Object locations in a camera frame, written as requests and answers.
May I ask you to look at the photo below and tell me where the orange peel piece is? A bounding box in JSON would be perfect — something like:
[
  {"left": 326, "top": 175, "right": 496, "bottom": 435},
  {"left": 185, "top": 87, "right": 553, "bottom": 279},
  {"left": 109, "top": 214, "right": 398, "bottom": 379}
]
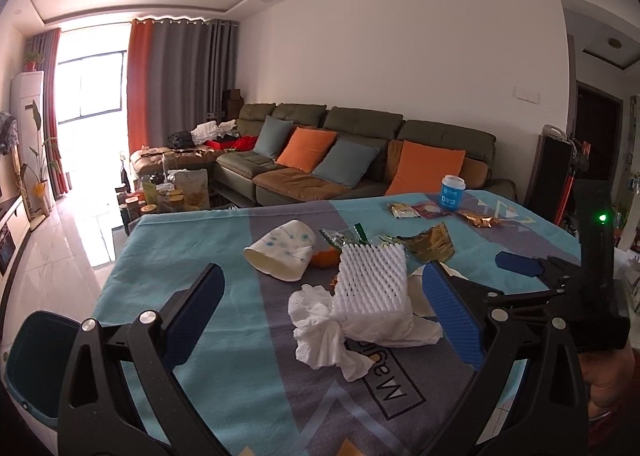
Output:
[{"left": 309, "top": 248, "right": 341, "bottom": 268}]

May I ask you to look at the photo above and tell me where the small gold candy wrapper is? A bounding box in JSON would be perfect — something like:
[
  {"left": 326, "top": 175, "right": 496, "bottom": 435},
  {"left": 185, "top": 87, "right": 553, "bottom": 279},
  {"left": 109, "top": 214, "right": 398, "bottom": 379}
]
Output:
[{"left": 457, "top": 210, "right": 502, "bottom": 228}]

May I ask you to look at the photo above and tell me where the teal trash bin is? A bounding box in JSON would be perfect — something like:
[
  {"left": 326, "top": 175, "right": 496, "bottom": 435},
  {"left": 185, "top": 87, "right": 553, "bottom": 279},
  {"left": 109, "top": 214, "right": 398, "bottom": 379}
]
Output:
[{"left": 6, "top": 311, "right": 79, "bottom": 431}]

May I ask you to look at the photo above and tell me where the blue white-lidded cup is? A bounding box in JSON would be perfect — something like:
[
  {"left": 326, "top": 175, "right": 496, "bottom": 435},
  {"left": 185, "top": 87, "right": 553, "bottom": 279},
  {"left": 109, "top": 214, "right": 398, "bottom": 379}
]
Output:
[{"left": 438, "top": 175, "right": 466, "bottom": 211}]

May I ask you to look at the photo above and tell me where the gold foil wrapper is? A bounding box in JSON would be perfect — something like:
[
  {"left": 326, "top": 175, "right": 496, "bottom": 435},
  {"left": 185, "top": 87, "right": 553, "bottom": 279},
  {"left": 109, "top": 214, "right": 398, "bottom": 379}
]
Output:
[{"left": 397, "top": 223, "right": 456, "bottom": 264}]

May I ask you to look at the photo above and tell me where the dark red snack packet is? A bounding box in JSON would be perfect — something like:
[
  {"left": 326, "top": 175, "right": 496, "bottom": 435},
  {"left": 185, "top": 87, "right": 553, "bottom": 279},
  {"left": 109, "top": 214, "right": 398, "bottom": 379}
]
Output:
[{"left": 412, "top": 201, "right": 450, "bottom": 220}]

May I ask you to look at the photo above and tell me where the blue-grey cushion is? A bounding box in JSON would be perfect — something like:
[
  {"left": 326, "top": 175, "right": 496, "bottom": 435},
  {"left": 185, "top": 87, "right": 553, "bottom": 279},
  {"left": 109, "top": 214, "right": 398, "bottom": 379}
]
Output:
[
  {"left": 253, "top": 116, "right": 293, "bottom": 159},
  {"left": 311, "top": 138, "right": 380, "bottom": 188}
]

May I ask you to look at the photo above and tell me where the person's right hand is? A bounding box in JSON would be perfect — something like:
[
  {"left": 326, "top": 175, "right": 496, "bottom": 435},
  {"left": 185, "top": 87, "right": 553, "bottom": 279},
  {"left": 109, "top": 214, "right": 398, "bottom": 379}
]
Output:
[{"left": 578, "top": 342, "right": 636, "bottom": 420}]

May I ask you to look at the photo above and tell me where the cluttered coffee table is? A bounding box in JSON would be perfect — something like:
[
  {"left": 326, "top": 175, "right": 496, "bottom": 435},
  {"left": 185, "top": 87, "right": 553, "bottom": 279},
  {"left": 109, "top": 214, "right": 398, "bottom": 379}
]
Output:
[{"left": 115, "top": 169, "right": 210, "bottom": 235}]

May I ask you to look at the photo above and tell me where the green sectional sofa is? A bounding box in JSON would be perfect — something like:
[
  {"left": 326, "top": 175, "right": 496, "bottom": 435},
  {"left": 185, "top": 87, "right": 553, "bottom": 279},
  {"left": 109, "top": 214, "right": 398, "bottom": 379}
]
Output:
[{"left": 131, "top": 102, "right": 516, "bottom": 205}]

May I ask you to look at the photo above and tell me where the yellow snack packet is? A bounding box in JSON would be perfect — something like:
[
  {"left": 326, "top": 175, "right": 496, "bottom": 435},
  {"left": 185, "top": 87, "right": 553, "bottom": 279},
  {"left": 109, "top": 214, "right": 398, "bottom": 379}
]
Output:
[{"left": 388, "top": 202, "right": 420, "bottom": 219}]

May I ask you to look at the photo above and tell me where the left red grey curtain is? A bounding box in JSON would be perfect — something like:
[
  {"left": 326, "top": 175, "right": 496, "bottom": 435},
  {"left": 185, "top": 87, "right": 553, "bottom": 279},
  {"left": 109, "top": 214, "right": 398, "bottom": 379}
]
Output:
[{"left": 26, "top": 29, "right": 68, "bottom": 200}]

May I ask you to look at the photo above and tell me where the covered standing fan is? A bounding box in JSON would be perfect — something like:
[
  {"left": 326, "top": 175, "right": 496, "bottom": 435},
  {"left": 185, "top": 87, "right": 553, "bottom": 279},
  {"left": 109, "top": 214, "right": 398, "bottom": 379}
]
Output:
[{"left": 0, "top": 111, "right": 18, "bottom": 156}]

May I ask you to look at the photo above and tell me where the orange cushion near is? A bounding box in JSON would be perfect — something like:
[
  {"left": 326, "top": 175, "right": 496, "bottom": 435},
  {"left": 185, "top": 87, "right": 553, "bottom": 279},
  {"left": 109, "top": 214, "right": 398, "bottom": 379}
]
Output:
[{"left": 385, "top": 141, "right": 465, "bottom": 196}]

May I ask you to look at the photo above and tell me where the green snack wrapper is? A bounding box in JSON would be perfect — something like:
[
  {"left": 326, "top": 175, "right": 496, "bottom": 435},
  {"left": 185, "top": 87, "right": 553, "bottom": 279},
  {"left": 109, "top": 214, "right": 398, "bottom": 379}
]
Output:
[{"left": 319, "top": 223, "right": 401, "bottom": 250}]

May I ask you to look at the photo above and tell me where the white standing air conditioner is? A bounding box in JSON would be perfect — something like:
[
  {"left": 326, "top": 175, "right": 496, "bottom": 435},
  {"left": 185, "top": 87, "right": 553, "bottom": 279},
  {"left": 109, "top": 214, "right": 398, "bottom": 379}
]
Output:
[{"left": 11, "top": 71, "right": 44, "bottom": 215}]

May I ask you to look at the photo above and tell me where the white patterned paper cup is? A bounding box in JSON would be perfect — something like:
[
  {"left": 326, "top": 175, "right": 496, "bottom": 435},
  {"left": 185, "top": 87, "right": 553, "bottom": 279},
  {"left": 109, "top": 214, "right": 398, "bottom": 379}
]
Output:
[{"left": 243, "top": 220, "right": 316, "bottom": 283}]

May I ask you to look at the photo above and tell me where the orange cushion far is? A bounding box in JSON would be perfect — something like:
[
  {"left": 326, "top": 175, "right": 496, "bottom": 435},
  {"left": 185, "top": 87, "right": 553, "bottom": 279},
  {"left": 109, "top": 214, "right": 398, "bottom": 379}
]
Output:
[{"left": 276, "top": 127, "right": 337, "bottom": 173}]

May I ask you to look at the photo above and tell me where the white foam fruit net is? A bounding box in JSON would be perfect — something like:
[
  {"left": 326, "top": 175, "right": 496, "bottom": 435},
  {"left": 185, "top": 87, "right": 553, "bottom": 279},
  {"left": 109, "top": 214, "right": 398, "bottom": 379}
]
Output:
[{"left": 332, "top": 243, "right": 413, "bottom": 340}]

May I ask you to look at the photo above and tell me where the blue-grey cushion near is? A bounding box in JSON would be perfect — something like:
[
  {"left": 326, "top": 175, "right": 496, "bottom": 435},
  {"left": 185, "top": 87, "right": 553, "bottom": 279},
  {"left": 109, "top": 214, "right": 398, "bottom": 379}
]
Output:
[{"left": 311, "top": 138, "right": 380, "bottom": 188}]

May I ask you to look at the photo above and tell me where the black red scooter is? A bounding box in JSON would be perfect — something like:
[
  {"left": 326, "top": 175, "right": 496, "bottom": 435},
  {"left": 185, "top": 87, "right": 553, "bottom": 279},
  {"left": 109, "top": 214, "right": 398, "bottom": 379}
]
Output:
[{"left": 524, "top": 124, "right": 591, "bottom": 225}]

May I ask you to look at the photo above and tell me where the teal patterned tablecloth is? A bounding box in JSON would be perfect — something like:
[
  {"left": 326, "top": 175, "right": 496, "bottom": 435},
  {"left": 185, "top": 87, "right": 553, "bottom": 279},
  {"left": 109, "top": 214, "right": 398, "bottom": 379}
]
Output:
[{"left": 92, "top": 188, "right": 584, "bottom": 456}]

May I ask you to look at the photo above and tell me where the blue-grey cushion far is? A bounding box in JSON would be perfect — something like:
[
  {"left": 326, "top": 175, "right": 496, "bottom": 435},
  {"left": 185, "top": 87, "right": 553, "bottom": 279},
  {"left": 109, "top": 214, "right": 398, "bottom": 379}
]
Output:
[{"left": 253, "top": 116, "right": 293, "bottom": 159}]

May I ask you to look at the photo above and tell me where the white black tv cabinet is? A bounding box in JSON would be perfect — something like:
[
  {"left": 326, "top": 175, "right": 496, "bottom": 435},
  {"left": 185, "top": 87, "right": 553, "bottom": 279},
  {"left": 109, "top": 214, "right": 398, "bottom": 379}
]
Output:
[{"left": 1, "top": 196, "right": 30, "bottom": 320}]

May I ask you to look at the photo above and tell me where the orange and grey curtain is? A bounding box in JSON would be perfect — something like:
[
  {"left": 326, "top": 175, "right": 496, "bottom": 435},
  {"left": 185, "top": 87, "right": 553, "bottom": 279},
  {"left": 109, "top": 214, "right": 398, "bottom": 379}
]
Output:
[{"left": 127, "top": 18, "right": 240, "bottom": 153}]

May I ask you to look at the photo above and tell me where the pile of clothes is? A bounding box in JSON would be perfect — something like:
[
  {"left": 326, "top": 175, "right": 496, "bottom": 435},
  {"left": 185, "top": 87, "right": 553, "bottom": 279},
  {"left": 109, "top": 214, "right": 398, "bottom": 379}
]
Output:
[{"left": 167, "top": 120, "right": 258, "bottom": 151}]

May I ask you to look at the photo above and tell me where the white wall switch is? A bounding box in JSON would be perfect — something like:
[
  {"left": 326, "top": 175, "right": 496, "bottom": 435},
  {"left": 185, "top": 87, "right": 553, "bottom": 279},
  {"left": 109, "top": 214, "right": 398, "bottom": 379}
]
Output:
[{"left": 513, "top": 87, "right": 540, "bottom": 104}]

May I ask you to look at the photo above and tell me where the tall green potted plant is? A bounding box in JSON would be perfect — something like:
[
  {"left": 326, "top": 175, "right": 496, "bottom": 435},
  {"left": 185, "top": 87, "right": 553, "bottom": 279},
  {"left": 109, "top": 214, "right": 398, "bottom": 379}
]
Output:
[{"left": 20, "top": 98, "right": 58, "bottom": 217}]

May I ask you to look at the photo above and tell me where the orange cushion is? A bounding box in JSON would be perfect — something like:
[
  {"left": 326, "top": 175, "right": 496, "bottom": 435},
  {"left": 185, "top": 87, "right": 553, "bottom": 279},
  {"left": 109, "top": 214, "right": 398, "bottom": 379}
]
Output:
[
  {"left": 385, "top": 141, "right": 465, "bottom": 196},
  {"left": 276, "top": 127, "right": 337, "bottom": 173}
]

